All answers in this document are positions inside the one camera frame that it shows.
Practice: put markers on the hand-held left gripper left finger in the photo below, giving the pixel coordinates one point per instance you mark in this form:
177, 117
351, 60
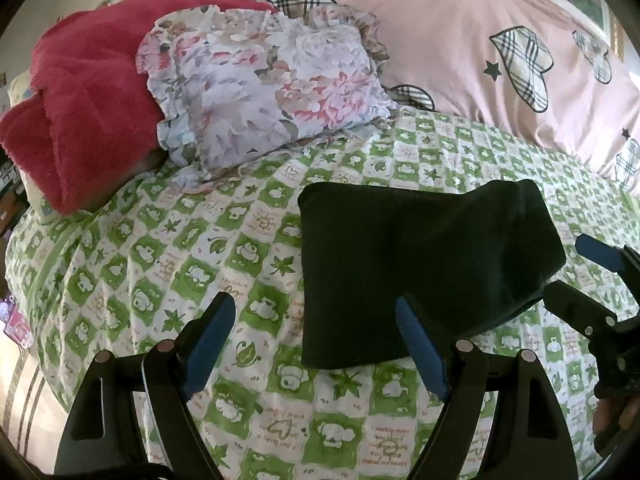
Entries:
209, 342

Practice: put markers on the person's right hand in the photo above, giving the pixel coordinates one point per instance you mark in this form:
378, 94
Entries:
607, 417

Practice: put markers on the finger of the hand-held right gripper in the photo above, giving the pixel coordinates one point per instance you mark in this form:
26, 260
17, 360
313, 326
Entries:
580, 305
600, 252

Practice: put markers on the floral ruffled pillow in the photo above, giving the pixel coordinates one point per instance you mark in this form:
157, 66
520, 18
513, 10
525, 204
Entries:
260, 85

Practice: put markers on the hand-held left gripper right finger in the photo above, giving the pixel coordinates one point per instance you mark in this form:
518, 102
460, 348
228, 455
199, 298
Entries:
421, 347

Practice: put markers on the green checked bedsheet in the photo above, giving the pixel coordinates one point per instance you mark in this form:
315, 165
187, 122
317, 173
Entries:
165, 260

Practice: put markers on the black pants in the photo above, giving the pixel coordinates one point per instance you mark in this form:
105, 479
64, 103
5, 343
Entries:
420, 260

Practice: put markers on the cluttered bedside shelf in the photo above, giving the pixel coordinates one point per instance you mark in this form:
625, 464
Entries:
9, 190

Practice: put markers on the red fuzzy blanket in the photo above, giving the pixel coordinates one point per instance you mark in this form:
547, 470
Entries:
85, 100

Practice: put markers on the pink quilt with plaid hearts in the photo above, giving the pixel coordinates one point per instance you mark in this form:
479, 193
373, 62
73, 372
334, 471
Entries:
450, 45

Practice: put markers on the pink printed packet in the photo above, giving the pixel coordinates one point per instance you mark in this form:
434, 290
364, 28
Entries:
14, 325

